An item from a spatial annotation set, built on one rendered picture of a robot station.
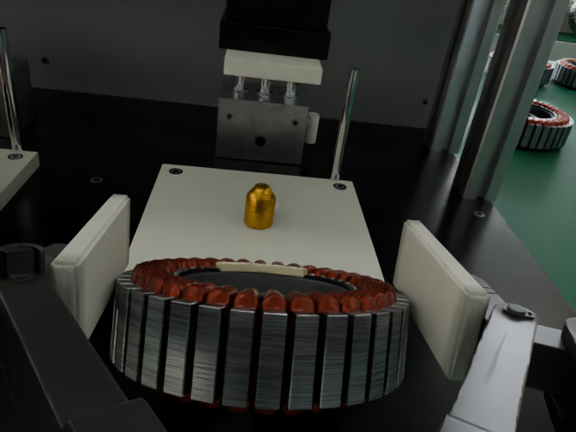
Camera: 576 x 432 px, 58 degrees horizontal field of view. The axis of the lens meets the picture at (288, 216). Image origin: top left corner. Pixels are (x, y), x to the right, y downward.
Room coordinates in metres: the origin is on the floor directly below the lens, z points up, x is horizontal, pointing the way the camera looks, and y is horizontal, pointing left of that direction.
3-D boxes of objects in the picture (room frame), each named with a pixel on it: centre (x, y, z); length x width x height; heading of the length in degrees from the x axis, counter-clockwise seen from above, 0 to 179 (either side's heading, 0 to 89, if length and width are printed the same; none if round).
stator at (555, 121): (0.65, -0.28, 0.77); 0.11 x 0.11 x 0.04
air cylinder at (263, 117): (0.44, 0.04, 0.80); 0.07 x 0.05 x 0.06; 96
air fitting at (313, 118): (0.43, -0.01, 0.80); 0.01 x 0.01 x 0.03; 6
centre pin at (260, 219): (0.29, 0.02, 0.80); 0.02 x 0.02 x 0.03
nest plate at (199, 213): (0.29, 0.02, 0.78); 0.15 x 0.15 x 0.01; 6
